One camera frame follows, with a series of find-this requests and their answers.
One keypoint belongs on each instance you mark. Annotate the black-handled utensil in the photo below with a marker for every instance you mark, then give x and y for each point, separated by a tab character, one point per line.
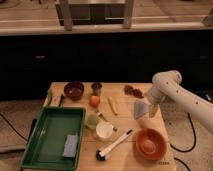
61	100

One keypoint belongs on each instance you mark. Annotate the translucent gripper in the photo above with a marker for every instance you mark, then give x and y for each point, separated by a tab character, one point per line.
153	110

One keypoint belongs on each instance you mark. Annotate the small metal cup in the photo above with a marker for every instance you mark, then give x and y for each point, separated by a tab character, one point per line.
96	88

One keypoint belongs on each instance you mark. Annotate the white paper cup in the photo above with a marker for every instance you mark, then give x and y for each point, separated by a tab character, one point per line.
104	130

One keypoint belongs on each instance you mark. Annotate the metal spoon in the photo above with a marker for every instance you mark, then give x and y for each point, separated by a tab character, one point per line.
99	114

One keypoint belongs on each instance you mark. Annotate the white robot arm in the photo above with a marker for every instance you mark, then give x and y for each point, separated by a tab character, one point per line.
168	84

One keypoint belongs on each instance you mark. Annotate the grey sponge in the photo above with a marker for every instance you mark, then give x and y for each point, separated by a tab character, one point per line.
70	146

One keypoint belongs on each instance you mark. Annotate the brown grape bunch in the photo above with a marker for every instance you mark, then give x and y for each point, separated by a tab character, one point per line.
129	90

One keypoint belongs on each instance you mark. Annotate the green-handled utensil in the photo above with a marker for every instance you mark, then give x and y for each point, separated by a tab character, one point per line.
49	97

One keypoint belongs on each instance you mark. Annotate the green plastic tray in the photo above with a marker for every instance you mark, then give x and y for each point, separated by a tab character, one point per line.
47	142

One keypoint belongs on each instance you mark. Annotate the orange peach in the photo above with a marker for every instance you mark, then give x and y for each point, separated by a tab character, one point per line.
94	101

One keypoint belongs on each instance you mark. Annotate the wooden chair frame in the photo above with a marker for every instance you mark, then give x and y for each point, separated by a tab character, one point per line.
94	12

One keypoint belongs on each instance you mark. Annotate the white dish brush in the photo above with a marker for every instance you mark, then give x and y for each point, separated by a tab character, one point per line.
102	154

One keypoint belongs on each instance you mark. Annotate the green plastic cup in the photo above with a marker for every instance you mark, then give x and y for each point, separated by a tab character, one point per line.
92	121

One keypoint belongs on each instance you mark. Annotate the orange plastic bowl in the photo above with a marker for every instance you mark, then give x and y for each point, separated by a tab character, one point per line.
150	144

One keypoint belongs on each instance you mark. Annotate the dark red bowl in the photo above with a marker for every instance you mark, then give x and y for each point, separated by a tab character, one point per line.
74	90

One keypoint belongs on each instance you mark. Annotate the grey towel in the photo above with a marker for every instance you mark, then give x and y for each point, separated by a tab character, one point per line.
140	109

